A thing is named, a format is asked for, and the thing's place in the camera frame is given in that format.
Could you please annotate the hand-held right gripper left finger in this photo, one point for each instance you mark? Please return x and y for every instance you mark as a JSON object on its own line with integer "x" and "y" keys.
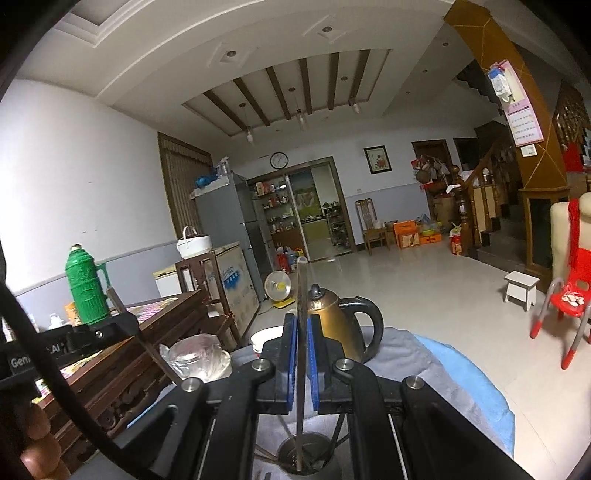
{"x": 288, "y": 364}

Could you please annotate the grey tablecloth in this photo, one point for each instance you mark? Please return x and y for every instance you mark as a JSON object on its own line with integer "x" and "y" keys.
{"x": 401, "y": 350}

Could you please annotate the red child chair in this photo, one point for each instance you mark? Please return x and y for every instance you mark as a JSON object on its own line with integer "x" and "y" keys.
{"x": 572, "y": 295}

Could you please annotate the person's left hand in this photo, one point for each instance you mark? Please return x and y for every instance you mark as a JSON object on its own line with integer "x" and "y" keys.
{"x": 41, "y": 443}

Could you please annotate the grey refrigerator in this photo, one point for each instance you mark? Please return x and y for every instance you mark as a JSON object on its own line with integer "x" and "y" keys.
{"x": 231, "y": 217}

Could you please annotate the framed wall picture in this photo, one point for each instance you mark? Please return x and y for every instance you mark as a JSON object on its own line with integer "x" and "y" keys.
{"x": 377, "y": 159}

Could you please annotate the wooden stair railing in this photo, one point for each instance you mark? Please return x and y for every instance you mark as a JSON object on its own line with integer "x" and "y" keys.
{"x": 461, "y": 207}

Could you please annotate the dark wooden chair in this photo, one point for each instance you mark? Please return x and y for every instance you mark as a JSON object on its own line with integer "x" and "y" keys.
{"x": 196, "y": 263}

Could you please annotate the small white fan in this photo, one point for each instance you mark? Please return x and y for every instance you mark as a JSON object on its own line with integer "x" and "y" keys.
{"x": 277, "y": 286}

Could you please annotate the bunch of dark chopsticks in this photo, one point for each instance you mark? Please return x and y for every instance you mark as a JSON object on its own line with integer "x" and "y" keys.
{"x": 338, "y": 431}

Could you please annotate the water jugs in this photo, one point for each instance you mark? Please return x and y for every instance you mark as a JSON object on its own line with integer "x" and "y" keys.
{"x": 288, "y": 261}

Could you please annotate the white red-patterned bowl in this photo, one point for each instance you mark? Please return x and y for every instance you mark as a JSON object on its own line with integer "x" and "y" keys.
{"x": 268, "y": 337}

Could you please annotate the small white stool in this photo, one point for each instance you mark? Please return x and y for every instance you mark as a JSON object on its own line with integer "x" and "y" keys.
{"x": 521, "y": 286}

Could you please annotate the dark wooden sideboard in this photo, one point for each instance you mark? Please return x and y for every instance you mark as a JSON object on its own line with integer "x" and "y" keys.
{"x": 115, "y": 383}

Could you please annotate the brown high-back chair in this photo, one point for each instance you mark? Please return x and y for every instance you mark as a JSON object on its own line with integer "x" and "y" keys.
{"x": 367, "y": 217}

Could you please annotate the orange cup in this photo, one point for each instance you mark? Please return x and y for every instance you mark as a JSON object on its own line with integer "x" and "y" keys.
{"x": 69, "y": 311}

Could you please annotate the round wall clock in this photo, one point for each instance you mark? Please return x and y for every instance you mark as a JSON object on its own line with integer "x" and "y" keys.
{"x": 279, "y": 160}

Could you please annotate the shelf with bottles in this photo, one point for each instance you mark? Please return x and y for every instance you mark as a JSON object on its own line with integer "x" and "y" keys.
{"x": 277, "y": 207}

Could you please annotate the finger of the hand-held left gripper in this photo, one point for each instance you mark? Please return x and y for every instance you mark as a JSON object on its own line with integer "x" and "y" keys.
{"x": 101, "y": 332}

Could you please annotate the small white teapot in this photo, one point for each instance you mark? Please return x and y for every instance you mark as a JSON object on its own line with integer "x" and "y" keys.
{"x": 56, "y": 321}

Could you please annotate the white chest freezer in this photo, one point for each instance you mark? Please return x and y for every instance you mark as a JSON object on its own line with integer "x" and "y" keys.
{"x": 231, "y": 277}

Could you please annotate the pink wall calendar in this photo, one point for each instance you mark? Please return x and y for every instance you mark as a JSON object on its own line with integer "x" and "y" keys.
{"x": 524, "y": 120}

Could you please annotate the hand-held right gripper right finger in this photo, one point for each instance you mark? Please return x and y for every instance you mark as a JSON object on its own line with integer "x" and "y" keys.
{"x": 316, "y": 364}

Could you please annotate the grey metal chopstick holder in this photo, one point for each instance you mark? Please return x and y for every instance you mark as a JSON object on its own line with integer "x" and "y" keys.
{"x": 323, "y": 450}

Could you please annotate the slim dark chopstick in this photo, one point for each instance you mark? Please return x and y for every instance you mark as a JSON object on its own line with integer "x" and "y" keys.
{"x": 159, "y": 355}
{"x": 302, "y": 295}

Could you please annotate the blue table cover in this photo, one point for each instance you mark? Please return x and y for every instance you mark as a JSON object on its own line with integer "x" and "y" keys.
{"x": 475, "y": 387}

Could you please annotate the orange cardboard box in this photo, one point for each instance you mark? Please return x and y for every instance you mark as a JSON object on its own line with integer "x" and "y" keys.
{"x": 406, "y": 235}

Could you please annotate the gold electric kettle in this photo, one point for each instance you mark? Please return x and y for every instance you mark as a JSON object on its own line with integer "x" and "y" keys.
{"x": 334, "y": 327}

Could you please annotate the green thermos flask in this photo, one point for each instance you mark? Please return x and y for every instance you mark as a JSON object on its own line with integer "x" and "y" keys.
{"x": 87, "y": 290}

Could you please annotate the checkered cloth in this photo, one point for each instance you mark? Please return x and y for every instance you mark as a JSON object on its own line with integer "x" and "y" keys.
{"x": 147, "y": 311}

